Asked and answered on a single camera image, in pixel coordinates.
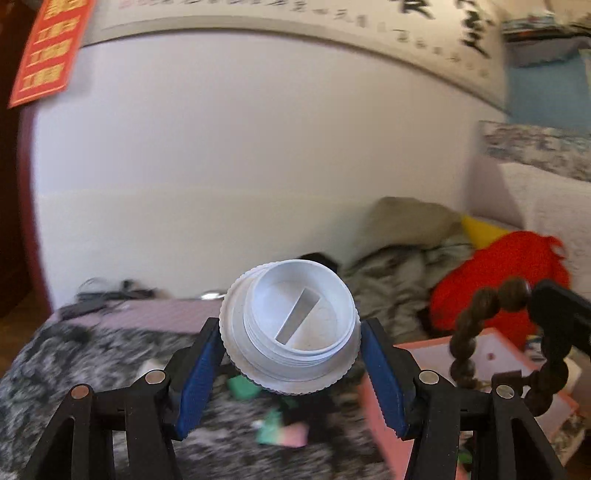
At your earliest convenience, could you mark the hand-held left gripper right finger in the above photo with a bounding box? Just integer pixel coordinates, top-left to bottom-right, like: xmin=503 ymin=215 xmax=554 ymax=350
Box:
xmin=361 ymin=318 xmax=566 ymax=480

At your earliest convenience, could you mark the dark wooden door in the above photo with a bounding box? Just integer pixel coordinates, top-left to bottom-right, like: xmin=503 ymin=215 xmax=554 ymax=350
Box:
xmin=0 ymin=0 xmax=51 ymax=319

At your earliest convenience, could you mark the yellow item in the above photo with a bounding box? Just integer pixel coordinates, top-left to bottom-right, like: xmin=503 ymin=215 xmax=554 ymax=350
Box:
xmin=462 ymin=215 xmax=509 ymax=250

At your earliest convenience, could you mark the grey-green jacket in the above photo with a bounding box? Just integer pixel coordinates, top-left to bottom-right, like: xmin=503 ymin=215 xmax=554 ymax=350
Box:
xmin=342 ymin=196 xmax=474 ymax=333

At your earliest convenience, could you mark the grey floral pillow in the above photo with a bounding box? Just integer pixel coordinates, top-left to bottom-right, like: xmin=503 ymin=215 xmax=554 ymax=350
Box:
xmin=478 ymin=120 xmax=591 ymax=181

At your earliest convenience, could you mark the red wall poster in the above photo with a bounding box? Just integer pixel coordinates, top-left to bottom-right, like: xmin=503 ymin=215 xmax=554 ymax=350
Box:
xmin=8 ymin=0 xmax=95 ymax=109

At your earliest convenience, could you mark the brown bead bracelet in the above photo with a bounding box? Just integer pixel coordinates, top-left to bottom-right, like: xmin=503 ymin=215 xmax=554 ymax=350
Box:
xmin=449 ymin=277 xmax=575 ymax=418

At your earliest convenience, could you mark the tangle of cables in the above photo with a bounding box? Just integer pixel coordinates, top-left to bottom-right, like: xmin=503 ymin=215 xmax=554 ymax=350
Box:
xmin=60 ymin=277 xmax=158 ymax=319

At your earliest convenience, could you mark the red fuzzy cloth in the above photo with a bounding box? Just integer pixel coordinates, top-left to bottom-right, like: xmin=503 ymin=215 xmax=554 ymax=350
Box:
xmin=429 ymin=231 xmax=573 ymax=337

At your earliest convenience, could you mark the calligraphy wall scroll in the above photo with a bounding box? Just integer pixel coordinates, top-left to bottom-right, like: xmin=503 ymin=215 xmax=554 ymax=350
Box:
xmin=99 ymin=0 xmax=509 ymax=109

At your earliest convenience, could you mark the black cloth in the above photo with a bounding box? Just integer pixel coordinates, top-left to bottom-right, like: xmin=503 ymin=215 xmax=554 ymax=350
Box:
xmin=298 ymin=251 xmax=342 ymax=273

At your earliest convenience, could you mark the small pink item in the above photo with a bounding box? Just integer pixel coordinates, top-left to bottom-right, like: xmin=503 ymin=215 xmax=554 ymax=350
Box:
xmin=256 ymin=408 xmax=308 ymax=448

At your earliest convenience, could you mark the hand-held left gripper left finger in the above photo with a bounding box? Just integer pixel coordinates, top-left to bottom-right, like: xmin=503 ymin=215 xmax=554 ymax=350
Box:
xmin=23 ymin=318 xmax=225 ymax=480

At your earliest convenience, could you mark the white threaded cap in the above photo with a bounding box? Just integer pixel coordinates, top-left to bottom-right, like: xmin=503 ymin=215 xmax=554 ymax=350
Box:
xmin=220 ymin=259 xmax=362 ymax=395

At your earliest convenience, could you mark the white lace pillow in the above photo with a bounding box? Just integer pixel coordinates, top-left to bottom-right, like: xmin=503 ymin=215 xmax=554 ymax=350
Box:
xmin=473 ymin=154 xmax=591 ymax=287

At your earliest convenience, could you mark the grey patterned blanket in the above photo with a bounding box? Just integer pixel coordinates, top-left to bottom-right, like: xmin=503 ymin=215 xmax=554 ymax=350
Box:
xmin=0 ymin=318 xmax=393 ymax=480

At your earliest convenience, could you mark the light blue panel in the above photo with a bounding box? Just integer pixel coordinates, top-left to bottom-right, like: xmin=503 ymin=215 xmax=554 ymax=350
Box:
xmin=505 ymin=55 xmax=591 ymax=125

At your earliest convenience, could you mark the pink cardboard box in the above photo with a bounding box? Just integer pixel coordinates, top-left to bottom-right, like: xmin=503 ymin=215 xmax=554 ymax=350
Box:
xmin=358 ymin=328 xmax=580 ymax=480

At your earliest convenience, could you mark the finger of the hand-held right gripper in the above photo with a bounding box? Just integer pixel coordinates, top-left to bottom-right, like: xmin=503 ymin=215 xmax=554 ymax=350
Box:
xmin=529 ymin=279 xmax=591 ymax=370

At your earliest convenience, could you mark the small green item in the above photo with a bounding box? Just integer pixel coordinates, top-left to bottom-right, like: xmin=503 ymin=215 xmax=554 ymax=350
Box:
xmin=228 ymin=374 xmax=262 ymax=402

